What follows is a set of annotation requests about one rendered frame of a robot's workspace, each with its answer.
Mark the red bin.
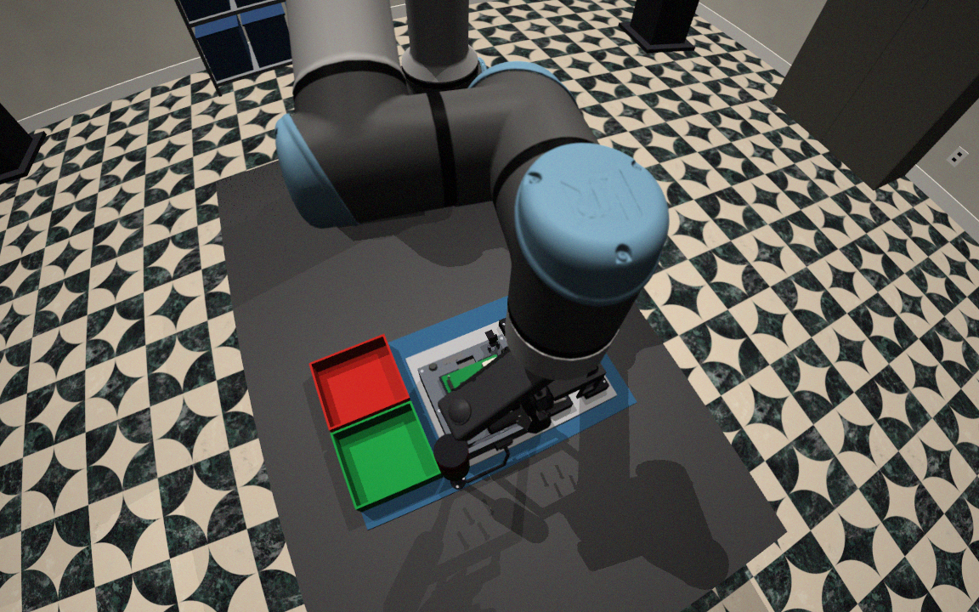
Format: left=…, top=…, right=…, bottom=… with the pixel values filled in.
left=310, top=336, right=410, bottom=433

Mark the green open-top bin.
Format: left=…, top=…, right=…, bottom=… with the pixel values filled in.
left=332, top=403, right=443, bottom=512

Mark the green circuit board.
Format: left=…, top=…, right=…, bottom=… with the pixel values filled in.
left=442, top=354, right=497, bottom=393

